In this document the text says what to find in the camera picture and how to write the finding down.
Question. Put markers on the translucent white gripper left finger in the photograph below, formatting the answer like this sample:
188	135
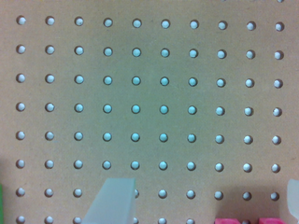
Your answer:
114	203

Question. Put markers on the green block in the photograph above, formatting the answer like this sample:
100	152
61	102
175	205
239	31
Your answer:
1	205

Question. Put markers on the brown perforated pegboard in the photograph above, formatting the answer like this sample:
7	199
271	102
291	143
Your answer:
197	100

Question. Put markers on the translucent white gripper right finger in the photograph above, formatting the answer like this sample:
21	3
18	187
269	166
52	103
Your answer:
293	197

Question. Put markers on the pink block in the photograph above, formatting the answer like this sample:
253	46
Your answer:
263	220

